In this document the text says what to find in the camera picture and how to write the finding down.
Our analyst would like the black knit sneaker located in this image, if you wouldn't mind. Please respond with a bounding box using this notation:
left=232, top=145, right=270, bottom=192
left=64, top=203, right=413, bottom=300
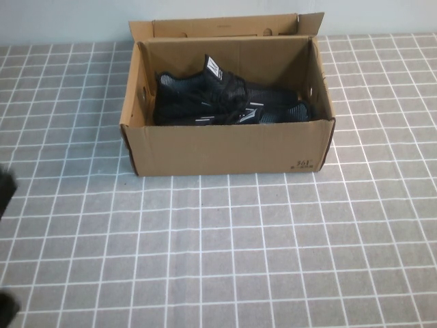
left=152, top=53, right=303, bottom=119
left=155, top=100, right=312, bottom=126

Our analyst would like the brown cardboard shoe box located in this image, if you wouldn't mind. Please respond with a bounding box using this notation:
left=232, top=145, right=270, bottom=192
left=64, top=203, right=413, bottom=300
left=118, top=12, right=336, bottom=178

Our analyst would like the grey white-checked tablecloth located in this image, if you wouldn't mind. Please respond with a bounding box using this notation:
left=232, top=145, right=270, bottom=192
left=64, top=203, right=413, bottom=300
left=0, top=32, right=437, bottom=328

